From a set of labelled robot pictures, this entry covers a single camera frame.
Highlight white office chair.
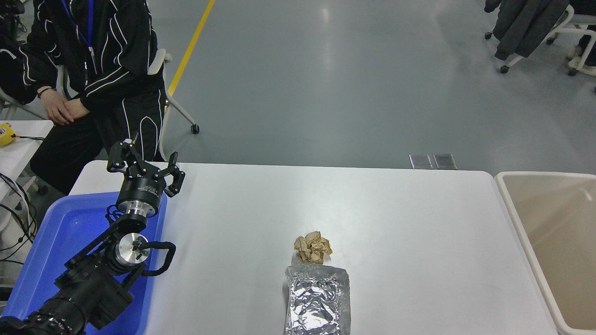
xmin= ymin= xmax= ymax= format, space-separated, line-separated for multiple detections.
xmin=147 ymin=48 xmax=200 ymax=162

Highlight person's right hand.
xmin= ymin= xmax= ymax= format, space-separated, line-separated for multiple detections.
xmin=41 ymin=87 xmax=76 ymax=126

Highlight white chair frame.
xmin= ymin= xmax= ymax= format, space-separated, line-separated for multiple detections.
xmin=0 ymin=91 xmax=46 ymax=121

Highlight silver foil tray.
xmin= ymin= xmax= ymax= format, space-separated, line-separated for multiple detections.
xmin=284 ymin=264 xmax=351 ymax=335

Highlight crumpled tan paper ball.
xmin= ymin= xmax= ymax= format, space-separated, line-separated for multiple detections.
xmin=294 ymin=231 xmax=333 ymax=265

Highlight dark grey coat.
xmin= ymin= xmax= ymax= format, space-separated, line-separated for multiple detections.
xmin=484 ymin=0 xmax=572 ymax=61

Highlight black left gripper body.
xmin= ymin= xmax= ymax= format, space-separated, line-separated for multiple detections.
xmin=116 ymin=163 xmax=167 ymax=211

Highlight large pale bin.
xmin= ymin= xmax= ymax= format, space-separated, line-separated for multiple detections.
xmin=494 ymin=171 xmax=596 ymax=335

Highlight person's left hand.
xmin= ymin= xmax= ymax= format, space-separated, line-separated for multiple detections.
xmin=65 ymin=97 xmax=90 ymax=117

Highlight black cable loops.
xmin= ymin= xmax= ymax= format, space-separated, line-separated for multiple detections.
xmin=0 ymin=174 xmax=38 ymax=266

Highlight blue plastic tray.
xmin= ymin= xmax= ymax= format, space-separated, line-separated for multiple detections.
xmin=2 ymin=192 xmax=168 ymax=335

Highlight black backpack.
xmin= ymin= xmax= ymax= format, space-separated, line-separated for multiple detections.
xmin=0 ymin=46 xmax=22 ymax=104

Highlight person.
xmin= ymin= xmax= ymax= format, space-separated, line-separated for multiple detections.
xmin=566 ymin=0 xmax=596 ymax=75
xmin=18 ymin=0 xmax=167 ymax=196

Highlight white wheeled chair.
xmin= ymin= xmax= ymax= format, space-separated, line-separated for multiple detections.
xmin=484 ymin=0 xmax=576 ymax=74
xmin=546 ymin=14 xmax=596 ymax=77

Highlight white side table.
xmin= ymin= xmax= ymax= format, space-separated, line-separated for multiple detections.
xmin=0 ymin=121 xmax=53 ymax=201

